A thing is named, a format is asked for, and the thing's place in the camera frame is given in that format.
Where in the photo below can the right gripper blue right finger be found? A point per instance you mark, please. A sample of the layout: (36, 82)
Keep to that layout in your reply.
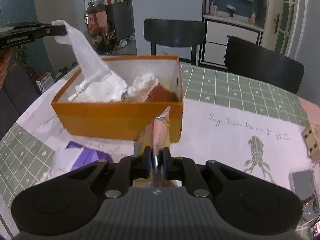
(186, 171)

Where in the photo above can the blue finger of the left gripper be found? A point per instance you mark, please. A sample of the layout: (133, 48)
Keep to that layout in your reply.
(15, 39)
(24, 26)

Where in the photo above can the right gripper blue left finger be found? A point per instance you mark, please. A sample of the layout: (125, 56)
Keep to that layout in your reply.
(126, 171)

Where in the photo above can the silver foil snack bag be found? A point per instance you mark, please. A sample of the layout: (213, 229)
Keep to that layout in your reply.
(157, 136)

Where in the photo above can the orange cardboard box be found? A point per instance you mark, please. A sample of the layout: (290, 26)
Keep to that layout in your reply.
(123, 120)

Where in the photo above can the brown bear-shaped sponge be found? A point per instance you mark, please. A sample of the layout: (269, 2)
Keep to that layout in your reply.
(161, 94)

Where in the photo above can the white tissue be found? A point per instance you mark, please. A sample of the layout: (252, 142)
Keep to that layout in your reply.
(112, 88)

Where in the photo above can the person left hand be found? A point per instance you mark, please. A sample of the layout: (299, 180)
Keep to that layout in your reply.
(4, 66)

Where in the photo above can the purple tissue box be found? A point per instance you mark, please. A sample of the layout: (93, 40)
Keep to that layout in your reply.
(87, 155)

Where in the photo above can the white blue carton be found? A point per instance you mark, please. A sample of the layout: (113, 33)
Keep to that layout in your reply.
(44, 82)

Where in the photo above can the black sideboard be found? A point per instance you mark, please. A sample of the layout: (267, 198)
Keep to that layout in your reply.
(120, 19)

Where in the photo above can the white printed paper sheet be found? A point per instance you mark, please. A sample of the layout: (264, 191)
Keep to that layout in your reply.
(267, 147)

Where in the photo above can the green grid tablecloth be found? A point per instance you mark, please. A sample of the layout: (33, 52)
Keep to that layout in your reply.
(233, 91)

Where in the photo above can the grey tablet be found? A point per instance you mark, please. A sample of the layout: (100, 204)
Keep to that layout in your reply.
(302, 184)

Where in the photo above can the black chair right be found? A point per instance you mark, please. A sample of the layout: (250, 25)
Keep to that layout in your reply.
(253, 61)

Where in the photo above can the black chair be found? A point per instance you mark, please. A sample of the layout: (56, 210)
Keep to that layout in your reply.
(253, 61)
(175, 34)

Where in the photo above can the black chair left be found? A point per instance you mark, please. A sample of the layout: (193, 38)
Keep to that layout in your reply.
(175, 34)

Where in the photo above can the smartphone on stand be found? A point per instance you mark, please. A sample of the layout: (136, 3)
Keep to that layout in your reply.
(315, 230)

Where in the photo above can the yellow green bottle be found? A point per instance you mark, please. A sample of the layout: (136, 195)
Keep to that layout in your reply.
(253, 17)

